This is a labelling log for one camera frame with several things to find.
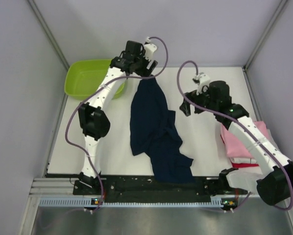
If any red folded t shirt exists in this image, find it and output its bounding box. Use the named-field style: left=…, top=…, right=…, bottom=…
left=232, top=163, right=259, bottom=168

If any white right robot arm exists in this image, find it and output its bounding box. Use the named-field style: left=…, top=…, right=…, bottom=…
left=179, top=81, right=293, bottom=210

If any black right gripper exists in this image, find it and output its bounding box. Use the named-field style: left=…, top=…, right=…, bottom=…
left=179, top=84, right=218, bottom=117

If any pink folded t shirt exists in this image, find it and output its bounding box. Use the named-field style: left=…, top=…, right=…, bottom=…
left=220, top=124, right=256, bottom=163

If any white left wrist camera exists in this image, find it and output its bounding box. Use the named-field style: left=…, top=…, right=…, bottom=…
left=143, top=37, right=158, bottom=61

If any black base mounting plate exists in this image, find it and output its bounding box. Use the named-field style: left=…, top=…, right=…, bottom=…
left=73, top=174, right=247, bottom=203

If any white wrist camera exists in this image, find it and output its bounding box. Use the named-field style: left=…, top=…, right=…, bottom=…
left=143, top=37, right=158, bottom=61
left=192, top=72, right=211, bottom=95

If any navy blue t shirt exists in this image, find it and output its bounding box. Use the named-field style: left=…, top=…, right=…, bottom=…
left=130, top=78, right=194, bottom=184

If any grey slotted cable duct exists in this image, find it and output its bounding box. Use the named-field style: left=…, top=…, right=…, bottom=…
left=39, top=197, right=236, bottom=208

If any lime green plastic basin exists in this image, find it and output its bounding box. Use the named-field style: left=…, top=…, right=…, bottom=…
left=64, top=59, right=111, bottom=100

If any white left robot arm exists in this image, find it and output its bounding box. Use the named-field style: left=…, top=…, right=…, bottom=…
left=78, top=37, right=158, bottom=194

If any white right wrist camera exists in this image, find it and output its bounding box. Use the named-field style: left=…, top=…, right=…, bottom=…
left=192, top=72, right=211, bottom=95

